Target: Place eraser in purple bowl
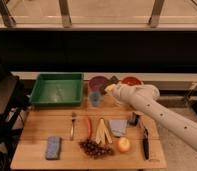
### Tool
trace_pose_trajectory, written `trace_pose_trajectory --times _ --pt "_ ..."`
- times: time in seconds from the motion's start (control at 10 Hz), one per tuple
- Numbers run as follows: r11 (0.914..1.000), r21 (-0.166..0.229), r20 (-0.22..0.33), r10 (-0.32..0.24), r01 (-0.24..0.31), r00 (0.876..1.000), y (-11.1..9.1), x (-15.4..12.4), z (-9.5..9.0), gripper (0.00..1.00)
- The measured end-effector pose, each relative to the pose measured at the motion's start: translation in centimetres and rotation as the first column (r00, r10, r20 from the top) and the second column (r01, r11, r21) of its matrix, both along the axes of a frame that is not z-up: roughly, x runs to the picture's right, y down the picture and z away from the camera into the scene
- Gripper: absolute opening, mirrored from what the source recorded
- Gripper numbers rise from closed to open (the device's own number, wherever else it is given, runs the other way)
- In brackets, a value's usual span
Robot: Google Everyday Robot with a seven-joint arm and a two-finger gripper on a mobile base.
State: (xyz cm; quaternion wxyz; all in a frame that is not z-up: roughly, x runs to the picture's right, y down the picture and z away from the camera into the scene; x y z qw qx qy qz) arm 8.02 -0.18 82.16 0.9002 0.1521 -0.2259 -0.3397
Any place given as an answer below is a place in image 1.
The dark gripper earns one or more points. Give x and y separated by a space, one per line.
112 80

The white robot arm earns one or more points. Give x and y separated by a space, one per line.
143 98

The blue eraser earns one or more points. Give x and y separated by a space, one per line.
53 148

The blue plastic cup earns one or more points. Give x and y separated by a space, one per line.
95 99

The small black can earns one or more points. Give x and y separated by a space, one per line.
134 119

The blue-grey cloth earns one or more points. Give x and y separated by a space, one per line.
118 127

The metal fork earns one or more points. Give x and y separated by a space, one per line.
73 119

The green plastic tray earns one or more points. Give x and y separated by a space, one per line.
58 90

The yellow apple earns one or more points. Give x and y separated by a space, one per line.
123 144

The dark grape bunch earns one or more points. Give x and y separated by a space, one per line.
94 150

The black handled knife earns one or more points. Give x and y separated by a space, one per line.
145 140

